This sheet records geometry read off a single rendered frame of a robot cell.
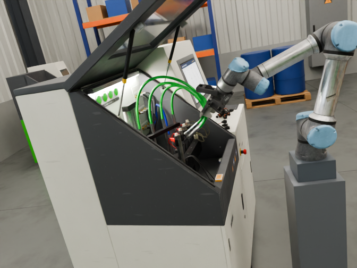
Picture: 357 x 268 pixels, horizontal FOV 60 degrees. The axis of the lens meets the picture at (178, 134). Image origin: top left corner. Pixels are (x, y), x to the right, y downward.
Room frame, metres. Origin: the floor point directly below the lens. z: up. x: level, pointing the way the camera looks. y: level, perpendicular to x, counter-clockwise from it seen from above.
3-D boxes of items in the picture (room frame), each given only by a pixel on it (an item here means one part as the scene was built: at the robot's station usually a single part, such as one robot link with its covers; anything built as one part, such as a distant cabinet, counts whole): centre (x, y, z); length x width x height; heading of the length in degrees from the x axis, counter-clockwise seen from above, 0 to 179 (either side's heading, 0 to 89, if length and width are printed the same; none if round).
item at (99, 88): (1.65, 0.26, 1.43); 0.54 x 0.03 x 0.02; 161
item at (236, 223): (1.48, -0.23, 0.44); 0.65 x 0.02 x 0.68; 161
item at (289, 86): (6.20, -2.08, 0.51); 1.20 x 0.85 x 1.02; 79
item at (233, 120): (2.18, -0.35, 0.96); 0.70 x 0.22 x 0.03; 161
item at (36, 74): (5.52, 1.97, 0.77); 1.30 x 0.85 x 1.55; 179
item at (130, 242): (1.58, 0.04, 0.39); 0.70 x 0.58 x 0.79; 161
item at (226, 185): (1.49, -0.21, 0.87); 0.62 x 0.04 x 0.16; 161
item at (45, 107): (2.05, 0.34, 0.75); 1.40 x 0.28 x 1.50; 161
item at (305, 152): (1.45, -0.64, 0.95); 0.15 x 0.15 x 0.10
